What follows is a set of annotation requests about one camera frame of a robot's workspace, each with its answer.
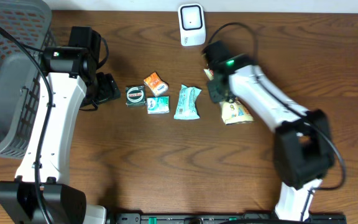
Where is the white barcode scanner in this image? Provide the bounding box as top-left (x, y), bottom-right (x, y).
top-left (178, 3), bottom-right (206, 47)

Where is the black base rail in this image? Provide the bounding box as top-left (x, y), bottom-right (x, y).
top-left (106, 212), bottom-right (347, 224)

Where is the white teal Kleenex tissue pack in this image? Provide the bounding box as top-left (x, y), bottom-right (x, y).
top-left (147, 96), bottom-right (170, 114)

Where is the yellow orange snack bag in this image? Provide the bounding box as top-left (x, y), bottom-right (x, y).
top-left (203, 68), bottom-right (254, 125)

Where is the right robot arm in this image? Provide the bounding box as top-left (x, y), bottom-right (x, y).
top-left (202, 41), bottom-right (335, 222)

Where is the mint green tissue pack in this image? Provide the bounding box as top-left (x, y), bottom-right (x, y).
top-left (174, 85), bottom-right (201, 120)

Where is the small orange snack packet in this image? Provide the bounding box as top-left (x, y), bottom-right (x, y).
top-left (144, 72), bottom-right (168, 97)

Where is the grey plastic mesh basket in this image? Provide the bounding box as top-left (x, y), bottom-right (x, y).
top-left (0, 0), bottom-right (56, 159)

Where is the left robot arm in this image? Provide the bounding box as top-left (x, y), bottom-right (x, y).
top-left (0, 26), bottom-right (121, 224)

